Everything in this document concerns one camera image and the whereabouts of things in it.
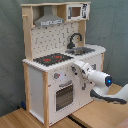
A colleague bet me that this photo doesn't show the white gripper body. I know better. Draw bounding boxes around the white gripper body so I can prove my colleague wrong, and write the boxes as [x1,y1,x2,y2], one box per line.
[72,61,93,79]

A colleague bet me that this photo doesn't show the small metal pot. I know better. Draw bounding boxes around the small metal pot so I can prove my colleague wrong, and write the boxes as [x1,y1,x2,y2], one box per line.
[74,50,86,55]

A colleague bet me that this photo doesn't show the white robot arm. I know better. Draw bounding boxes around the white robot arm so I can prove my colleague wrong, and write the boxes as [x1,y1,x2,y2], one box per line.
[73,61,128,105]

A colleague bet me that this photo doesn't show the wooden toy kitchen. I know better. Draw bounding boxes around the wooden toy kitchen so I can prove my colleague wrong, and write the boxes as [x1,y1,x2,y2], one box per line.
[22,2,105,127]

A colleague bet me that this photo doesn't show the grey ice dispenser panel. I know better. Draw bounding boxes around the grey ice dispenser panel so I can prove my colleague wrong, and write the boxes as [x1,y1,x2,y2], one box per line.
[87,64,97,73]

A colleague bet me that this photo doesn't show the grey toy sink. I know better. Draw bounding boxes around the grey toy sink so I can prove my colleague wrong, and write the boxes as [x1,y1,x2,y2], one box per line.
[65,47,95,56]

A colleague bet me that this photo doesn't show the black toy faucet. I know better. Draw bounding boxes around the black toy faucet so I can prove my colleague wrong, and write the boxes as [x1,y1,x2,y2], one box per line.
[67,32,83,50]

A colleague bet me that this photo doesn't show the left red stove knob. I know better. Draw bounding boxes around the left red stove knob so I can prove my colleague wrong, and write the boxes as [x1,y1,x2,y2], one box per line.
[54,73,60,79]

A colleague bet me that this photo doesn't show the black toy stovetop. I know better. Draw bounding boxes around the black toy stovetop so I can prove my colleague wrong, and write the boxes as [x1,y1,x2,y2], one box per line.
[34,53,70,66]

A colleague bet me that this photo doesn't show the toy oven door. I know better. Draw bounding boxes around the toy oven door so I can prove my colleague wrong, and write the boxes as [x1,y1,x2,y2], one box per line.
[55,81,74,111]

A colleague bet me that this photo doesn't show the white toy microwave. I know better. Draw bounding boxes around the white toy microwave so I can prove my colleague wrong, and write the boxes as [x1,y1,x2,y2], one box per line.
[67,4,88,20]

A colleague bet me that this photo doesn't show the grey range hood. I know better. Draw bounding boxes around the grey range hood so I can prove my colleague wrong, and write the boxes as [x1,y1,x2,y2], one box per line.
[35,5,64,27]

